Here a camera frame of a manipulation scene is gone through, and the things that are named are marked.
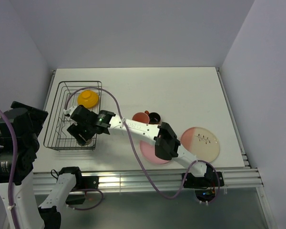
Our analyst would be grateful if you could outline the small speckled ceramic cup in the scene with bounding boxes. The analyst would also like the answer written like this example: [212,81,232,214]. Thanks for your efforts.
[80,138,93,146]

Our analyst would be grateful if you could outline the yellow bowl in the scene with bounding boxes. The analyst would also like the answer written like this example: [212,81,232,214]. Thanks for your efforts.
[77,90,100,110]

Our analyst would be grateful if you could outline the red and black mug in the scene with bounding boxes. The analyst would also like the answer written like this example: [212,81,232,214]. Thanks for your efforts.
[144,111,161,125]

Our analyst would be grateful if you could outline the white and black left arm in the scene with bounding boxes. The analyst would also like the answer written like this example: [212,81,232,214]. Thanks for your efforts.
[0,101,83,229]

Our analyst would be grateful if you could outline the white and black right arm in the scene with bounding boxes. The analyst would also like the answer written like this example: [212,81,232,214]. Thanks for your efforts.
[63,105,214,186]

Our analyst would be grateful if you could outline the pink plastic cup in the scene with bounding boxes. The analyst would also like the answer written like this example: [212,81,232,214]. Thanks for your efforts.
[132,112,150,124]

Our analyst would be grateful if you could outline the pink plastic plate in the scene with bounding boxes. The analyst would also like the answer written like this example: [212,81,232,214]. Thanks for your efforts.
[139,141,170,165]

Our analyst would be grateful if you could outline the pink and cream ceramic plate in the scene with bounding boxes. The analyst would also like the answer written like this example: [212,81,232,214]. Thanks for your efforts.
[180,127,220,163]

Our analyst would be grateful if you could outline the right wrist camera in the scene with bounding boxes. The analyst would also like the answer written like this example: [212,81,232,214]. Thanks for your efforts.
[63,106,77,117]

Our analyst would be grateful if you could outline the black wire dish rack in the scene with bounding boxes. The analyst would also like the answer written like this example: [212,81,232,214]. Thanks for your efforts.
[44,81,102,151]

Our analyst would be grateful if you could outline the aluminium table edge rail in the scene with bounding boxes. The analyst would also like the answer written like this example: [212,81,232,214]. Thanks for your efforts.
[33,168,264,195]

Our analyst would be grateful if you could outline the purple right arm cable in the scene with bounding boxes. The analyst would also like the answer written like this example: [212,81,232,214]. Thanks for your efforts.
[64,87,221,200]

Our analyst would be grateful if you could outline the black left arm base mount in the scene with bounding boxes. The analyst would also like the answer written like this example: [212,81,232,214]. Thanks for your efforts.
[51,167,99,205]

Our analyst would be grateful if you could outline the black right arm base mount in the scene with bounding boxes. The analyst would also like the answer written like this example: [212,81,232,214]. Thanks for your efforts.
[183,172,225,202]

